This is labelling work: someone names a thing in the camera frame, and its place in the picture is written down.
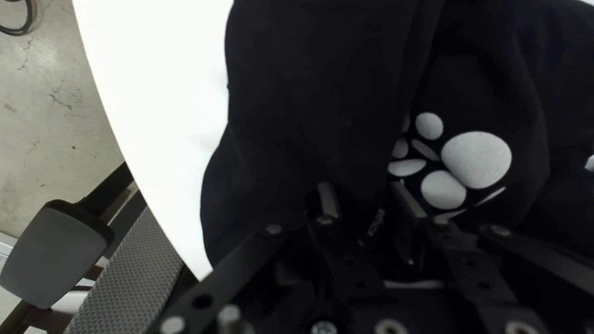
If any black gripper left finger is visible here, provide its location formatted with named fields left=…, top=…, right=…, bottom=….
left=144, top=182, right=386, bottom=334

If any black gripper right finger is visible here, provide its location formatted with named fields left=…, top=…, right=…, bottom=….
left=387, top=178, right=594, bottom=334

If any black shirt with white print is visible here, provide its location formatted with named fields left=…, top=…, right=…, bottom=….
left=200, top=0, right=594, bottom=268

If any grey office chair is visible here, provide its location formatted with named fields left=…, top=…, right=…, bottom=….
left=61, top=162, right=200, bottom=334

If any black chair armrest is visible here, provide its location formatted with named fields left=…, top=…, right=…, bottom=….
left=0, top=199, right=116, bottom=312

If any black floor cable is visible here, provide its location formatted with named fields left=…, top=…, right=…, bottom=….
left=0, top=0, right=37, bottom=37

